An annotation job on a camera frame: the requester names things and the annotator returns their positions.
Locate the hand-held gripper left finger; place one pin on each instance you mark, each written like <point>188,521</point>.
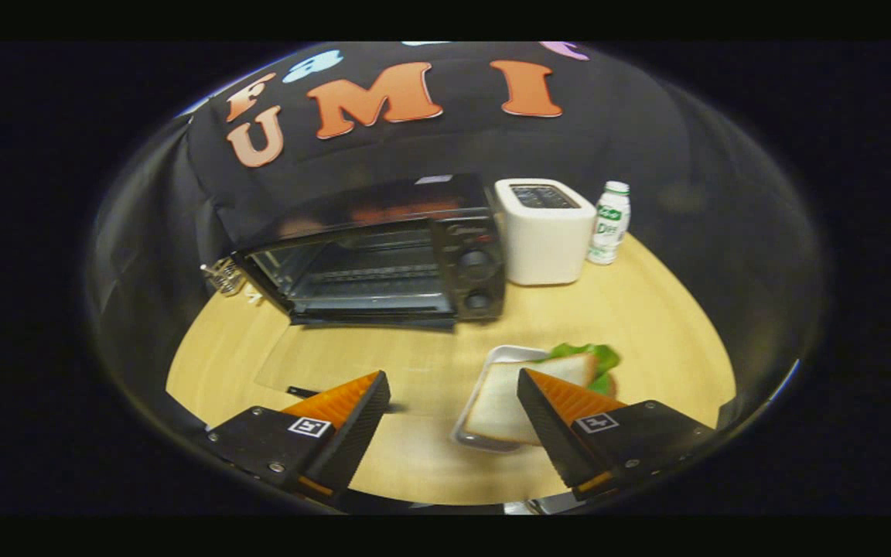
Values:
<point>356,433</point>

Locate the sandwich with lettuce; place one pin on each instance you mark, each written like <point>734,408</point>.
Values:
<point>503,402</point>

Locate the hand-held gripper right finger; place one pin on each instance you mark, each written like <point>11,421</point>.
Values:
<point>550,433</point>

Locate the white rectangular tray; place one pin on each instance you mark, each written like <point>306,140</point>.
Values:
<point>470,422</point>

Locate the white pop-up toaster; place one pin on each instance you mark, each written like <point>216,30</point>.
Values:
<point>546,240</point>

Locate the black toaster oven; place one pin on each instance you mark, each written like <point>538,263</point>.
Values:
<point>476,232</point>

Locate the white bottle with green label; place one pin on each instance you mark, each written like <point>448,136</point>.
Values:
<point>609,228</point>

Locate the small clear glass jar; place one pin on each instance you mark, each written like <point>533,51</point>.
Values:
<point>223,277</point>

